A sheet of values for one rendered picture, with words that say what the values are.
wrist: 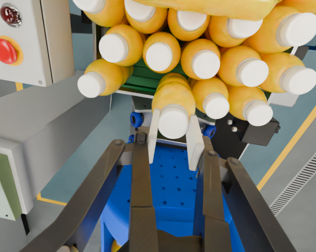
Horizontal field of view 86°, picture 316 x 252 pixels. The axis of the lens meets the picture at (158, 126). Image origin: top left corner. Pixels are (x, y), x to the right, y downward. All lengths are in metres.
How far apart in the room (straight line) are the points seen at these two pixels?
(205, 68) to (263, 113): 0.12
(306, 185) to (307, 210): 0.42
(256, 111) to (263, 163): 1.69
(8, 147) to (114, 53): 0.49
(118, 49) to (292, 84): 0.26
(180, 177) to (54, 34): 0.35
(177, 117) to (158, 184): 0.18
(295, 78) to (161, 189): 0.28
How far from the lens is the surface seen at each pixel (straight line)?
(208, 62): 0.27
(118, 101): 1.53
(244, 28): 0.28
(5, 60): 0.37
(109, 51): 0.28
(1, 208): 0.84
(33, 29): 0.34
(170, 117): 0.20
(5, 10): 0.35
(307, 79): 0.34
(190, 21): 0.27
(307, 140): 2.01
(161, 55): 0.27
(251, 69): 0.29
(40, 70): 0.35
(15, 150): 0.68
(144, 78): 0.49
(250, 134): 0.47
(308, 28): 0.32
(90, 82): 0.30
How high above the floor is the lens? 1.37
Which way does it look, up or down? 62 degrees down
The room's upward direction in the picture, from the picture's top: 170 degrees counter-clockwise
